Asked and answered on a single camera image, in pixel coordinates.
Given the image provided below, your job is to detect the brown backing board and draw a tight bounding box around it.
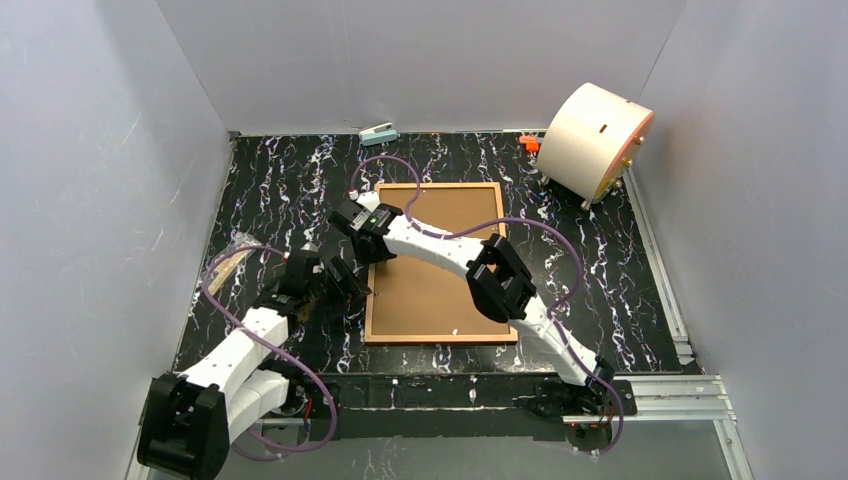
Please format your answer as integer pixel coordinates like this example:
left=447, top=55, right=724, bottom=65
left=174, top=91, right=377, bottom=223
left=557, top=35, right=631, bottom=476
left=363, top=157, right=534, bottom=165
left=370, top=188, right=513, bottom=338

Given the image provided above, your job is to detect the teal white small device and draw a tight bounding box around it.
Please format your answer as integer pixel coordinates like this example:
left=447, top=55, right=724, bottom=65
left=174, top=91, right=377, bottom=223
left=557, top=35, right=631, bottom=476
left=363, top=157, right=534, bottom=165
left=358, top=122, right=399, bottom=147

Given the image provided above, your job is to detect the wooden picture frame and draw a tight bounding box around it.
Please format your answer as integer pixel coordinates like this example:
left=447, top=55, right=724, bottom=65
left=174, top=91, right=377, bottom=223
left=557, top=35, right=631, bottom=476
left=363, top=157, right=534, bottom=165
left=362, top=182, right=520, bottom=347

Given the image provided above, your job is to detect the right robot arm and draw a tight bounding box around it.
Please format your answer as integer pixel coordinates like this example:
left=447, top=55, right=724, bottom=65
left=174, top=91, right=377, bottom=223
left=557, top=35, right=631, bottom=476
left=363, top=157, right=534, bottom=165
left=329, top=200, right=627, bottom=423

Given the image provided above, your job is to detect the purple cable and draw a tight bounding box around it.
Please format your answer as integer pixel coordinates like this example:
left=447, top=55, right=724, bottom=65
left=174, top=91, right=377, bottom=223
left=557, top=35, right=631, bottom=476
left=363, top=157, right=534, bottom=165
left=201, top=245, right=340, bottom=464
left=349, top=154, right=627, bottom=458

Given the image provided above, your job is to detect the white orange cylinder box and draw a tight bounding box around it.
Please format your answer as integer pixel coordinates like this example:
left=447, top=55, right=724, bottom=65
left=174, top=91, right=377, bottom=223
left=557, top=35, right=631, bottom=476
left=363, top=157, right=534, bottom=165
left=536, top=82, right=655, bottom=210

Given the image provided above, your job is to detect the small plastic bag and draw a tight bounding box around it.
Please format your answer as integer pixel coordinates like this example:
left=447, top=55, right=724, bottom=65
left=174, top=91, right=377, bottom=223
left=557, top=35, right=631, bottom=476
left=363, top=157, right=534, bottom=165
left=202, top=232, right=261, bottom=295

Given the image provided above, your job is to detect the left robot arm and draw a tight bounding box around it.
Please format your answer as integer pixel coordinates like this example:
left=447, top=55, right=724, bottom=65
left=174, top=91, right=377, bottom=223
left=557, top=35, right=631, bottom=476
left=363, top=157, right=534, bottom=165
left=136, top=248, right=371, bottom=479

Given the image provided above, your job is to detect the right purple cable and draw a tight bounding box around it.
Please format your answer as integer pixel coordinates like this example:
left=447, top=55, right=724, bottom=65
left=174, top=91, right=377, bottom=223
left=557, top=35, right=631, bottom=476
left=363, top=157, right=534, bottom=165
left=349, top=154, right=627, bottom=458

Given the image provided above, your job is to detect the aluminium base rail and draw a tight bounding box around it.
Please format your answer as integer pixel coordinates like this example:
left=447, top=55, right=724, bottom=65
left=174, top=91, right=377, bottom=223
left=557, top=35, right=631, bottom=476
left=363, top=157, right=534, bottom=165
left=122, top=374, right=757, bottom=480

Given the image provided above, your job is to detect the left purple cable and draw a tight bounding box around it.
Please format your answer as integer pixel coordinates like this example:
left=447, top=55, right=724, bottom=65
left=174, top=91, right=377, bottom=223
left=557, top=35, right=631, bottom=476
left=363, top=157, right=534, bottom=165
left=201, top=245, right=340, bottom=464

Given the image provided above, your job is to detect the orange clip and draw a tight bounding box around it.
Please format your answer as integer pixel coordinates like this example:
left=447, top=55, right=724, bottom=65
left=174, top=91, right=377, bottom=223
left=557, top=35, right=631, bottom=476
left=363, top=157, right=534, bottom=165
left=519, top=135, right=542, bottom=153

